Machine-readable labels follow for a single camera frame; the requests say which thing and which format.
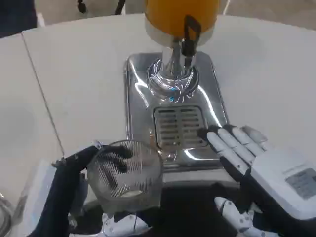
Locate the black robot torso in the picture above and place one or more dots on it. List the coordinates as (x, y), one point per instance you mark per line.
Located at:
(192, 209)

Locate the orange juice dispenser tank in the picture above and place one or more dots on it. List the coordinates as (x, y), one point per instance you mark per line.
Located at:
(168, 17)

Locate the steel dispenser base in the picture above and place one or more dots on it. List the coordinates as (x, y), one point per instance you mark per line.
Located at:
(140, 98)

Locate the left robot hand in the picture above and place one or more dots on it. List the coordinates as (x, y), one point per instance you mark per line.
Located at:
(59, 187)

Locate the clear ribbed glass cup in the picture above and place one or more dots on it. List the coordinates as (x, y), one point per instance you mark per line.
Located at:
(145, 177)

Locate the person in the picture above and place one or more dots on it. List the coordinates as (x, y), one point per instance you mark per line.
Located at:
(14, 14)

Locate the silver left robot forearm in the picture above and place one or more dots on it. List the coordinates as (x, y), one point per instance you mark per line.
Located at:
(5, 209)

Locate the steel drip tray grid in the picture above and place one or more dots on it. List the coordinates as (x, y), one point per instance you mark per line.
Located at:
(177, 126)

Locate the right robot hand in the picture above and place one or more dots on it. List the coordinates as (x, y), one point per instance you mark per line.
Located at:
(276, 172)

